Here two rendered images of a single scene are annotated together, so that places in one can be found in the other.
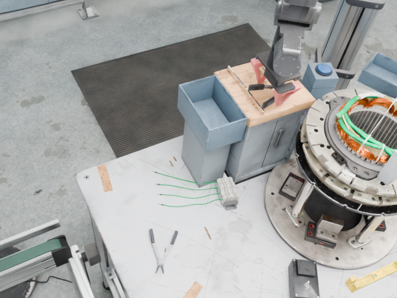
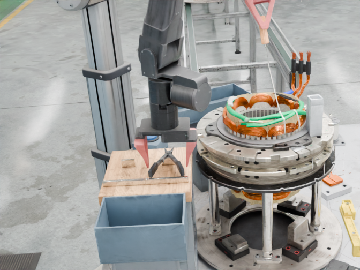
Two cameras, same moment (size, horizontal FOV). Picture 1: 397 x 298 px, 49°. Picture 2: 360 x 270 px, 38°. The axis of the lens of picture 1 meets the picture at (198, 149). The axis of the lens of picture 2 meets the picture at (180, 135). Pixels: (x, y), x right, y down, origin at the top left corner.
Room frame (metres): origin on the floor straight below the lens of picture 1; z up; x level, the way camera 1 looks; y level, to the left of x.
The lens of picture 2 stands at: (0.20, 0.61, 1.63)
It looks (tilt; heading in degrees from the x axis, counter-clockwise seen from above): 26 degrees down; 307
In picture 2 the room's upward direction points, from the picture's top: 5 degrees counter-clockwise
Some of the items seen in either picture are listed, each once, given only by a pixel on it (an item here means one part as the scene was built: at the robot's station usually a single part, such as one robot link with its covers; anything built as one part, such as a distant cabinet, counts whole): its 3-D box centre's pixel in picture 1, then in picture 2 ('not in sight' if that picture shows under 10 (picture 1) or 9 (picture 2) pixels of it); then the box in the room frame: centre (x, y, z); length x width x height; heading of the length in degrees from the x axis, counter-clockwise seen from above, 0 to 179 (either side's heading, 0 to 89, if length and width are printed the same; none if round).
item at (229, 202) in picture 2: not in sight; (229, 197); (0.83, -0.42, 0.85); 0.06 x 0.04 x 0.05; 83
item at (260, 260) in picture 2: (295, 215); (267, 257); (0.65, -0.29, 0.81); 0.07 x 0.03 x 0.01; 30
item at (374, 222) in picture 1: (374, 222); (316, 192); (0.60, -0.46, 0.91); 0.02 x 0.02 x 0.21
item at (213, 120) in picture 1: (206, 138); (149, 267); (0.78, -0.02, 0.92); 0.17 x 0.11 x 0.28; 33
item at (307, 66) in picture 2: not in sight; (300, 66); (0.67, -0.52, 1.21); 0.04 x 0.04 x 0.03; 37
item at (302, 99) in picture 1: (263, 88); (148, 174); (0.86, -0.15, 1.05); 0.20 x 0.19 x 0.02; 123
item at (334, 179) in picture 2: not in sight; (329, 178); (0.65, -0.71, 0.80); 0.07 x 0.05 x 0.01; 150
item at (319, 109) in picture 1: (373, 137); (263, 127); (0.71, -0.40, 1.09); 0.32 x 0.32 x 0.01
